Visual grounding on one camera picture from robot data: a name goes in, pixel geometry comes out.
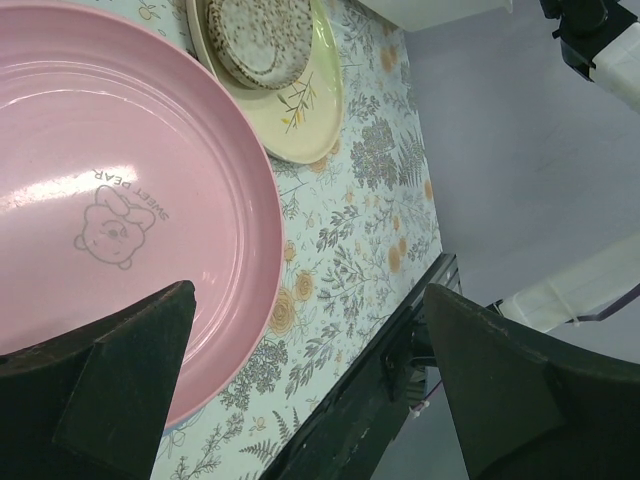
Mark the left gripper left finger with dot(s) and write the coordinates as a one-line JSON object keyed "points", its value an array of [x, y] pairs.
{"points": [[93, 403]]}

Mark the speckled grey stoneware plate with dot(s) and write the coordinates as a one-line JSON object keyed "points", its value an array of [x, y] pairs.
{"points": [[262, 44]]}

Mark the white plastic bin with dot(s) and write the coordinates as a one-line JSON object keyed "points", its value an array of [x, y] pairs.
{"points": [[416, 15]]}

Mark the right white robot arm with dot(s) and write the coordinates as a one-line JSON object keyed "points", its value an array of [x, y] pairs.
{"points": [[599, 41]]}

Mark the cream and green floral plate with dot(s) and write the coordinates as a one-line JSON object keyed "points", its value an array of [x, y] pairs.
{"points": [[301, 122]]}

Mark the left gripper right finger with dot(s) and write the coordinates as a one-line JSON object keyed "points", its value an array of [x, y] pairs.
{"points": [[526, 405]]}

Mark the light blue plate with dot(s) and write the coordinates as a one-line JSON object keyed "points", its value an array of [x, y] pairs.
{"points": [[183, 421]]}

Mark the pink plate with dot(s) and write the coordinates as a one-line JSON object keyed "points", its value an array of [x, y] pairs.
{"points": [[125, 167]]}

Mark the floral patterned table mat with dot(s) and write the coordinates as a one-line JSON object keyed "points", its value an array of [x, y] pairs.
{"points": [[360, 231]]}

